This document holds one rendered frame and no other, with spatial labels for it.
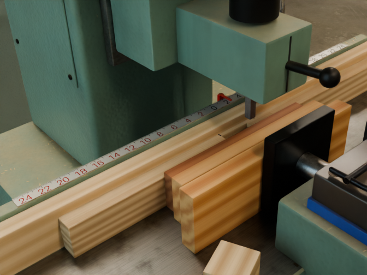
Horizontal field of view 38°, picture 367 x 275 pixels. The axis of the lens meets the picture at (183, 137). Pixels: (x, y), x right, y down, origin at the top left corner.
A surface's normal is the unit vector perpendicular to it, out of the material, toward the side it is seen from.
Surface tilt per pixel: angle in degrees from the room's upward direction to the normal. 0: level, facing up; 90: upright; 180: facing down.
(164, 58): 90
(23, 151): 0
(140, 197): 90
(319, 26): 0
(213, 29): 90
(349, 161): 0
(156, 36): 90
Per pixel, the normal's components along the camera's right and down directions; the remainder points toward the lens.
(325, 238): -0.76, 0.39
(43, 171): -0.04, -0.82
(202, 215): 0.64, 0.41
